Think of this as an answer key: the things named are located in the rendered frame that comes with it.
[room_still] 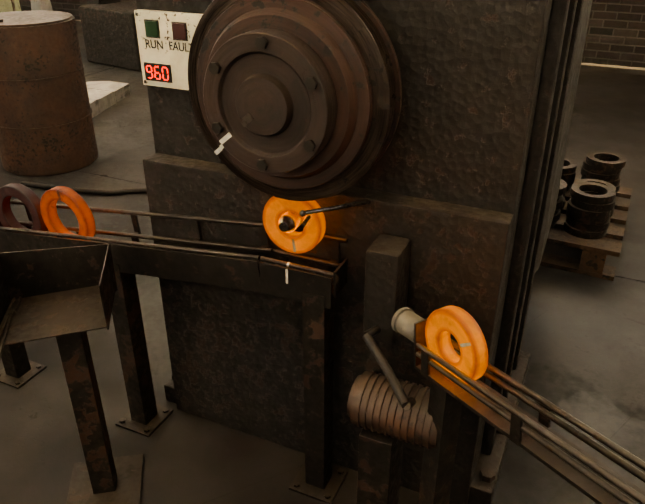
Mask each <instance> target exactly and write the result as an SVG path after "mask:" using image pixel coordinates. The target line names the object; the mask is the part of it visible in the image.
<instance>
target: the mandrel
mask: <svg viewBox="0 0 645 504"><path fill-rule="evenodd" d="M301 223H302V220H301V218H300V217H299V216H298V215H297V214H295V213H293V212H290V211H288V212H286V213H285V214H284V215H282V216H281V217H280V219H279V229H280V230H281V231H283V232H287V233H291V232H293V231H294V230H295V229H296V228H298V227H299V226H300V225H301Z"/></svg>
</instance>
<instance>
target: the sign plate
mask: <svg viewBox="0 0 645 504"><path fill-rule="evenodd" d="M134 15H135V23H136V30H137V38H138V46H139V53H140V61H141V68H142V76H143V84H144V85H150V86H158V87H166V88H174V89H182V90H189V86H188V58H189V51H190V46H191V42H192V38H193V35H194V32H195V29H196V27H197V25H198V23H199V21H200V19H201V17H202V15H203V14H198V13H184V12H171V11H157V10H144V9H137V10H134ZM144 21H155V22H157V25H158V34H159V37H149V36H146V30H145V22H144ZM172 23H179V24H185V29H186V40H181V39H173V30H172ZM147 65H151V67H152V71H151V67H148V66H147ZM146 66H147V70H148V71H151V73H153V78H152V79H149V78H148V77H152V74H151V73H148V71H146ZM155 66H158V67H159V68H157V67H155ZM154 67H155V72H159V74H161V79H160V80H157V79H156V78H160V76H159V74H157V73H156V78H155V75H154V73H155V72H154ZM163 67H166V68H167V69H168V73H167V69H166V68H163ZM162 68H163V73H162ZM162 74H164V79H168V77H167V75H169V79H168V81H165V80H164V79H163V77H162Z"/></svg>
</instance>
